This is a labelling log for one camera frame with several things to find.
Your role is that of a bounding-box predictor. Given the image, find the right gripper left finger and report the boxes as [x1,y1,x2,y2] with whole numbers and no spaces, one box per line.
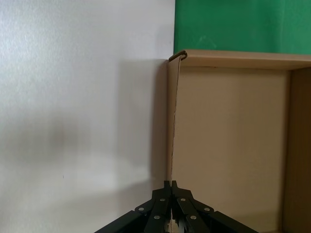
[93,181,173,233]

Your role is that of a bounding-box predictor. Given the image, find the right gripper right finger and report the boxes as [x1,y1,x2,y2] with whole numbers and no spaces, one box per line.
[171,181,260,233]

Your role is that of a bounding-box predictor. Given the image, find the cardboard box round holes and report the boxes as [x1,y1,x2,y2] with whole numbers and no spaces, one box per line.
[167,49,311,233]

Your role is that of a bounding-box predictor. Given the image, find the green cloth backdrop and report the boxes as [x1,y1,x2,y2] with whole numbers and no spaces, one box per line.
[173,0,311,56]

